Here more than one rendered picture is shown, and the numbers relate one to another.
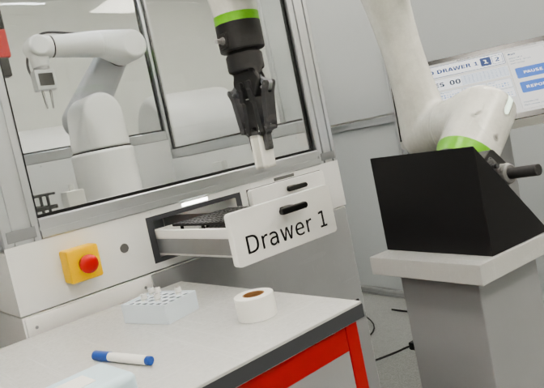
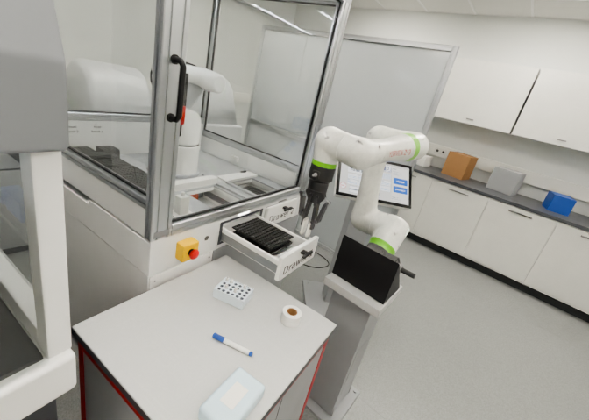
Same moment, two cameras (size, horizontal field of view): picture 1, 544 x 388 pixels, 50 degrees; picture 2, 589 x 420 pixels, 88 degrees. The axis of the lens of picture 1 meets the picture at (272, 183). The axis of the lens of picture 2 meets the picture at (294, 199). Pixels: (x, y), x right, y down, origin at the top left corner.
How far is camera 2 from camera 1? 0.70 m
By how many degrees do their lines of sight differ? 26
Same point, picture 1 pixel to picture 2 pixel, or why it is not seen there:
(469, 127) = (391, 239)
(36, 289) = (160, 261)
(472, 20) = (372, 121)
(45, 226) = (173, 228)
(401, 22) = (379, 170)
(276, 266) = not seen: hidden behind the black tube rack
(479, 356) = (356, 333)
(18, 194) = (166, 210)
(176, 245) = (235, 244)
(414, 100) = (367, 206)
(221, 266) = not seen: hidden behind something
